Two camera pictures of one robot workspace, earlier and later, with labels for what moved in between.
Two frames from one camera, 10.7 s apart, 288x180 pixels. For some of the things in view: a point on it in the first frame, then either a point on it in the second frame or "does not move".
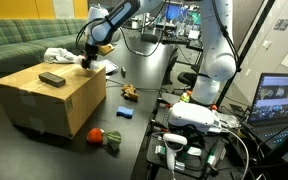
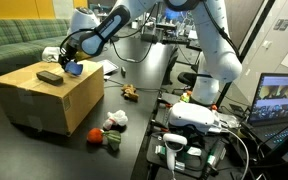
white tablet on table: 110,67 does not move
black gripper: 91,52 → 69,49
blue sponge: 126,112 → 74,68
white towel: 62,55 does not move
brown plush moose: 129,92 does not move
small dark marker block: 123,72 does not move
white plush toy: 94,65 → 117,118
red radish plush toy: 98,136 does not move
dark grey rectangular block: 52,79 does not move
